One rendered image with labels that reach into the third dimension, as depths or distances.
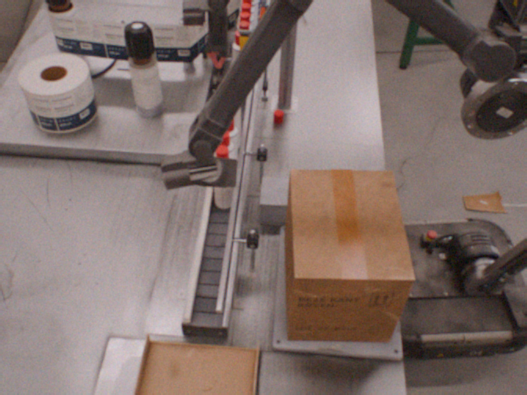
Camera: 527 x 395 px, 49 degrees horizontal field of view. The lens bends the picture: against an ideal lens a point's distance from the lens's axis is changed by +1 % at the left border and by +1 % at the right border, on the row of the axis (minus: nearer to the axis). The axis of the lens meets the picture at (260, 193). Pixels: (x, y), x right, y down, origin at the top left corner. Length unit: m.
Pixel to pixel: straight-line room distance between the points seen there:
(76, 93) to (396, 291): 1.08
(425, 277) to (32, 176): 1.42
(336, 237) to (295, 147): 0.64
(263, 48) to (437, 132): 2.24
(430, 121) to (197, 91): 1.69
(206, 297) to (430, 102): 2.29
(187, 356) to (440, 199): 1.81
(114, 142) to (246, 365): 0.80
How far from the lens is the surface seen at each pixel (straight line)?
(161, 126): 1.81
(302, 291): 1.20
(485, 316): 2.28
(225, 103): 1.13
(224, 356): 1.38
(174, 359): 1.39
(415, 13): 1.13
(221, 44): 1.73
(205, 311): 1.39
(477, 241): 2.23
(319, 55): 2.19
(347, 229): 1.24
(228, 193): 1.52
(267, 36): 1.08
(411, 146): 3.12
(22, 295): 1.57
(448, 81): 3.61
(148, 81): 1.77
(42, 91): 1.79
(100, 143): 1.79
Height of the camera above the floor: 2.08
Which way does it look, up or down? 49 degrees down
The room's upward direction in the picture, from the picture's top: 2 degrees clockwise
